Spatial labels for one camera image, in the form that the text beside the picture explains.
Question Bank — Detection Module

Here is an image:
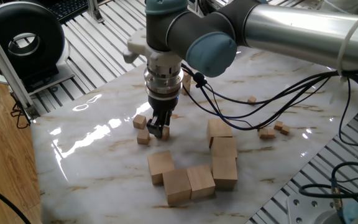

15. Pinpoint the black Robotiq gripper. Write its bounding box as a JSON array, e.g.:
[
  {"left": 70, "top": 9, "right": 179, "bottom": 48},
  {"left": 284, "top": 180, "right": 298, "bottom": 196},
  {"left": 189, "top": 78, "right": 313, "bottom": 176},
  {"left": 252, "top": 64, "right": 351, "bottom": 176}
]
[{"left": 145, "top": 93, "right": 180, "bottom": 139}]

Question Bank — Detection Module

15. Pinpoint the large wooden cube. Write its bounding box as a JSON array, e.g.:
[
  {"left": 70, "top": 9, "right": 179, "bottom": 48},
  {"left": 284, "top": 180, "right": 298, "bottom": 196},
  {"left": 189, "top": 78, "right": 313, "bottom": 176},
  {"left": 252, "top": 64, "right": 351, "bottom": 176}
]
[
  {"left": 210, "top": 136, "right": 238, "bottom": 160},
  {"left": 206, "top": 118, "right": 234, "bottom": 149},
  {"left": 186, "top": 164, "right": 216, "bottom": 200},
  {"left": 210, "top": 156, "right": 239, "bottom": 191},
  {"left": 162, "top": 167, "right": 193, "bottom": 206},
  {"left": 147, "top": 150, "right": 177, "bottom": 187}
]

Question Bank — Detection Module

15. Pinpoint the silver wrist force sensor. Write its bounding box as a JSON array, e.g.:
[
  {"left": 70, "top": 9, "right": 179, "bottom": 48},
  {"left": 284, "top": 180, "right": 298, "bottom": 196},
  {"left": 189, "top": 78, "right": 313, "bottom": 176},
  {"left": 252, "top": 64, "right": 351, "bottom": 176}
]
[{"left": 143, "top": 60, "right": 185, "bottom": 101}]

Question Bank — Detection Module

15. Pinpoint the black computer keyboard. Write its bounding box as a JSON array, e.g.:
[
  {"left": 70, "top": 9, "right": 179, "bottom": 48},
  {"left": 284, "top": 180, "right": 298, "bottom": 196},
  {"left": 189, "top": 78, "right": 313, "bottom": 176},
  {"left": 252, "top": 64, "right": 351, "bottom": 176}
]
[{"left": 40, "top": 0, "right": 105, "bottom": 23}]

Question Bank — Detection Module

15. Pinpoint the black cable with bulky connector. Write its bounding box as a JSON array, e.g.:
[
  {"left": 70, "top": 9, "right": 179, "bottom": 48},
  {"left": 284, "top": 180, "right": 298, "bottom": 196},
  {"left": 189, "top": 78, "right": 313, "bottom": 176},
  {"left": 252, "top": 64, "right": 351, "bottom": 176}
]
[{"left": 180, "top": 63, "right": 358, "bottom": 131}]

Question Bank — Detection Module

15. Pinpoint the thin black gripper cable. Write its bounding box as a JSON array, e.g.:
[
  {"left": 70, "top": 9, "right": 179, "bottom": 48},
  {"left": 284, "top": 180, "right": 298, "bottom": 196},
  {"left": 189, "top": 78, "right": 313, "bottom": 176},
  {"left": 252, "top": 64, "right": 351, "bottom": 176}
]
[{"left": 181, "top": 70, "right": 332, "bottom": 124}]

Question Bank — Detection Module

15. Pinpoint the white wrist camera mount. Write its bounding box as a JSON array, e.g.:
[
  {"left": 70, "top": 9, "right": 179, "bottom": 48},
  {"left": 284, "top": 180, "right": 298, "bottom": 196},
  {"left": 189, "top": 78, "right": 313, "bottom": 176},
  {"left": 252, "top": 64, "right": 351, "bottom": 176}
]
[{"left": 122, "top": 27, "right": 183, "bottom": 68}]

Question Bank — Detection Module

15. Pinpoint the aluminium frame bar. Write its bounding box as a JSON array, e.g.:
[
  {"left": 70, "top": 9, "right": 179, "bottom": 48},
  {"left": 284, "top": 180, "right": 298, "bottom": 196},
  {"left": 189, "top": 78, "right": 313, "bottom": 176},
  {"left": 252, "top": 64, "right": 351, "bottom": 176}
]
[
  {"left": 0, "top": 12, "right": 40, "bottom": 121},
  {"left": 87, "top": 0, "right": 105, "bottom": 24}
]

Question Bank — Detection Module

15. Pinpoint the black ring shaped device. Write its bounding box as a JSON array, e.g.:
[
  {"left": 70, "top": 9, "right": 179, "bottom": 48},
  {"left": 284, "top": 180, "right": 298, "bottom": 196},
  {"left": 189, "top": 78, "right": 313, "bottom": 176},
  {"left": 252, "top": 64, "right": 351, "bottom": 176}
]
[{"left": 0, "top": 1, "right": 76, "bottom": 96}]

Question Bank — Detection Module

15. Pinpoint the thin black hanging wire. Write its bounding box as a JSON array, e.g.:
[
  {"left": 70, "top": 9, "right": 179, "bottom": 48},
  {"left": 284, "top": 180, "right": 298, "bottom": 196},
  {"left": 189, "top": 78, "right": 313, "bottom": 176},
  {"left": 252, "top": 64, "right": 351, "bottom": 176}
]
[{"left": 9, "top": 93, "right": 32, "bottom": 130}]

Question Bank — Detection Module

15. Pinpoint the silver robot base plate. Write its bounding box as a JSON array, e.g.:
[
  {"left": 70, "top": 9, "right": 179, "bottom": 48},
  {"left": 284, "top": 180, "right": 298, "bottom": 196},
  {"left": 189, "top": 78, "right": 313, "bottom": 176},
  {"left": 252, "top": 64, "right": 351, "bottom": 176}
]
[{"left": 286, "top": 194, "right": 344, "bottom": 224}]

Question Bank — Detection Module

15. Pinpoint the black cable with metal plug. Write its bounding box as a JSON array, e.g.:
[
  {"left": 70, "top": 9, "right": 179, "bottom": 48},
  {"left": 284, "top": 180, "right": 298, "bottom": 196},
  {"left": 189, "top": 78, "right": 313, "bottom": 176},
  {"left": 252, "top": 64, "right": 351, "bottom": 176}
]
[{"left": 298, "top": 161, "right": 358, "bottom": 218}]

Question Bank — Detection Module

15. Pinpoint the black floor cable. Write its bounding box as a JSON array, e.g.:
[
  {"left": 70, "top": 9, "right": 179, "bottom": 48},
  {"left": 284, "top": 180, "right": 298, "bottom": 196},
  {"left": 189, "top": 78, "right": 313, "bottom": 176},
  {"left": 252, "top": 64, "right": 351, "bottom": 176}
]
[{"left": 0, "top": 175, "right": 32, "bottom": 224}]

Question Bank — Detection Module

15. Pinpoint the black robot side cable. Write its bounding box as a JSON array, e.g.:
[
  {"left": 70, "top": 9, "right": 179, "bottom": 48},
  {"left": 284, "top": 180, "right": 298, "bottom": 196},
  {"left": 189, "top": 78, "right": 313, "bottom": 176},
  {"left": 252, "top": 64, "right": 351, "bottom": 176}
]
[{"left": 338, "top": 77, "right": 358, "bottom": 152}]

